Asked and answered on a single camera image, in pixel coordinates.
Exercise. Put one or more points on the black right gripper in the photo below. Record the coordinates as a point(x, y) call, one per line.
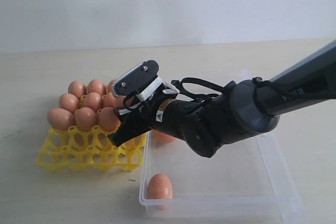
point(181, 119)

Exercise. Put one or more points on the brown egg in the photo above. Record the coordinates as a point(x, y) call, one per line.
point(107, 119)
point(97, 86)
point(77, 88)
point(69, 102)
point(93, 100)
point(162, 137)
point(60, 119)
point(160, 187)
point(111, 83)
point(86, 119)
point(108, 100)

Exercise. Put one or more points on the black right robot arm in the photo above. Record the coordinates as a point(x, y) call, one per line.
point(207, 116)

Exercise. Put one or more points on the yellow plastic egg tray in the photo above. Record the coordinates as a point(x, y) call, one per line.
point(80, 150)

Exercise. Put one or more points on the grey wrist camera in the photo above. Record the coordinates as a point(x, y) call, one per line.
point(136, 79)

